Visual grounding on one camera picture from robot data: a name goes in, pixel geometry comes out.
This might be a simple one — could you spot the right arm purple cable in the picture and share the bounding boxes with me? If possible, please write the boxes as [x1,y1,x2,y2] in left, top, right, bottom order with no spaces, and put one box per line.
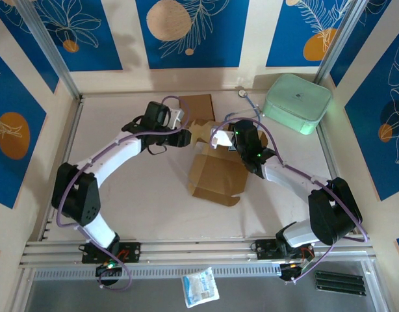
[209,117,369,283]

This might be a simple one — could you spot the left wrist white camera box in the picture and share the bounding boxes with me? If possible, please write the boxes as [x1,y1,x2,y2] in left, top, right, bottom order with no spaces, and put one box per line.
[168,109,187,127]

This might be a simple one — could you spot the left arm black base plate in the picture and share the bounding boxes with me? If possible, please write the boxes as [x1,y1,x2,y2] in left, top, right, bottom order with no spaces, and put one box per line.
[81,242,141,264]

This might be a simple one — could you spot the aluminium corner post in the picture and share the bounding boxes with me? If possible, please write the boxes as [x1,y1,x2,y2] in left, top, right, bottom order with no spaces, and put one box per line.
[314,0,372,85]
[16,0,84,100]

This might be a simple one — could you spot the blue white plastic packet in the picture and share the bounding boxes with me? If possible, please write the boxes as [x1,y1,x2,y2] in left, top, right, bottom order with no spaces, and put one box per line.
[181,266,221,309]

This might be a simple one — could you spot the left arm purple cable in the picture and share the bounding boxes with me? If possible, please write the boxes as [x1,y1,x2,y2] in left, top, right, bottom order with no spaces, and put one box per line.
[56,95,190,292]

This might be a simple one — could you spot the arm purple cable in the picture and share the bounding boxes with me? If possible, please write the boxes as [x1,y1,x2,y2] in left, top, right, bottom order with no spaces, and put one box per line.
[209,117,369,283]
[56,95,190,292]

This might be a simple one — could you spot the grey slotted cable duct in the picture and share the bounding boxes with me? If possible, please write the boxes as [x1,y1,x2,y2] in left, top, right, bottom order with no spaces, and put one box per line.
[32,263,282,281]

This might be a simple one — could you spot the brown cardboard mailer box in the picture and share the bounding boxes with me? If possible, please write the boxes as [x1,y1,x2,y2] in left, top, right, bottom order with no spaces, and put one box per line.
[178,94,216,122]
[186,118,269,207]

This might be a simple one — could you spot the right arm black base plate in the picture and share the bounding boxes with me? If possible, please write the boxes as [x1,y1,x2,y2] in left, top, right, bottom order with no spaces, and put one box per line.
[253,239,315,261]

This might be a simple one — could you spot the blue stethoscope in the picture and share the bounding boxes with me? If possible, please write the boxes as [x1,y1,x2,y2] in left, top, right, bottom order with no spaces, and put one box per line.
[224,90,264,124]

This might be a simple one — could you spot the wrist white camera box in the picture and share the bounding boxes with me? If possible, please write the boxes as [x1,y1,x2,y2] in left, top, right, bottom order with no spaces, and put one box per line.
[168,109,187,127]
[209,129,235,150]

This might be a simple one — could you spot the black ridged block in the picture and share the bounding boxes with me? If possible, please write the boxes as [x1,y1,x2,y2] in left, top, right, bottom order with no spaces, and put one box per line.
[315,270,366,297]

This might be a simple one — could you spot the mint green zip case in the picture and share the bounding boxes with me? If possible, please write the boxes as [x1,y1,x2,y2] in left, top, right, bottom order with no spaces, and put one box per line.
[261,73,333,135]

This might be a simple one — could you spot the small black electronics board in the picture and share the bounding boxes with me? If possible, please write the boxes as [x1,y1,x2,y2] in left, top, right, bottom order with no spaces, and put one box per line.
[279,261,314,283]
[95,262,124,278]

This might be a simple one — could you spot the aluminium rail frame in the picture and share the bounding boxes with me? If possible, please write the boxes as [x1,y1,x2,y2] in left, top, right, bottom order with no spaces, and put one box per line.
[19,234,379,269]

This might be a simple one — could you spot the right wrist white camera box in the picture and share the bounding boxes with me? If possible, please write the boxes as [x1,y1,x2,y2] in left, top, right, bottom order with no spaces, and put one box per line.
[209,129,235,150]

